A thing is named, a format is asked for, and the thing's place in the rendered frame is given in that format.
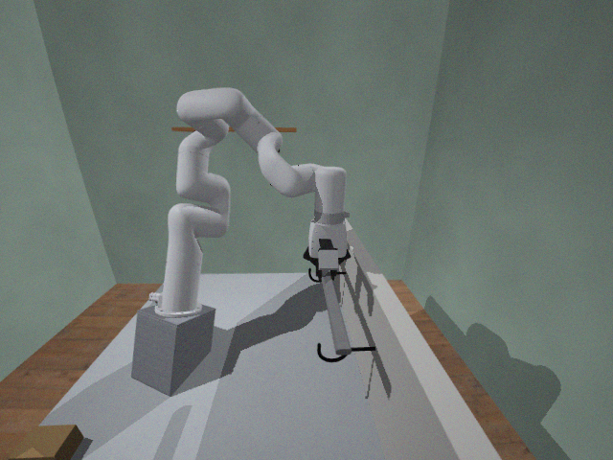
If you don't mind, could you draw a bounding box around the grey wall panel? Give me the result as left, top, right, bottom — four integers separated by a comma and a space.
334, 218, 502, 460

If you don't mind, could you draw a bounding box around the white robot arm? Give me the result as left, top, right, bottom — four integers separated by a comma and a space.
149, 88, 350, 318

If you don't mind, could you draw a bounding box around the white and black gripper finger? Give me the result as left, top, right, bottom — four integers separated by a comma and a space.
303, 246, 322, 281
330, 249, 351, 281

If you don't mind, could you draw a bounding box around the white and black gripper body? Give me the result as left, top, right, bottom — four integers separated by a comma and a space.
308, 219, 347, 258

